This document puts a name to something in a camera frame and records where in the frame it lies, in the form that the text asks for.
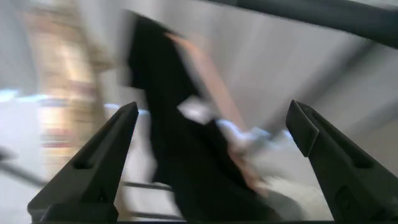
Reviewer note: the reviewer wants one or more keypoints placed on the black clothes rack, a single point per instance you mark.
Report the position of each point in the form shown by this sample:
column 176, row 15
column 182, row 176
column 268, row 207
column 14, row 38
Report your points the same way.
column 326, row 14

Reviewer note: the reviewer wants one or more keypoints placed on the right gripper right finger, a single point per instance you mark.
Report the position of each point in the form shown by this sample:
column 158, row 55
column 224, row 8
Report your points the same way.
column 342, row 174

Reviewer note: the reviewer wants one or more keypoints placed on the white curtain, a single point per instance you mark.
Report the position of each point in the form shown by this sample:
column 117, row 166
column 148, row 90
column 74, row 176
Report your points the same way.
column 264, row 68

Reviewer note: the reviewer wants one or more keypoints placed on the black garment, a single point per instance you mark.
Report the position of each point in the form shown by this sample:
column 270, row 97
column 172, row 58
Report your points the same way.
column 180, row 155

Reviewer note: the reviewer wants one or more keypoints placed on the cream printed garment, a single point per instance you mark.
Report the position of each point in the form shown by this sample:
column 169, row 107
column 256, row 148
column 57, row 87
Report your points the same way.
column 65, row 93

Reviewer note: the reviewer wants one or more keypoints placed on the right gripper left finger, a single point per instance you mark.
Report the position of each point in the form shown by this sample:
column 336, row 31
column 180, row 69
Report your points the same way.
column 93, row 186

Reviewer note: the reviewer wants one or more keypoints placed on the pink clothes hanger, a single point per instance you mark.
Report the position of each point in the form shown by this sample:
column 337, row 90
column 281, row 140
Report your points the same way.
column 217, row 87

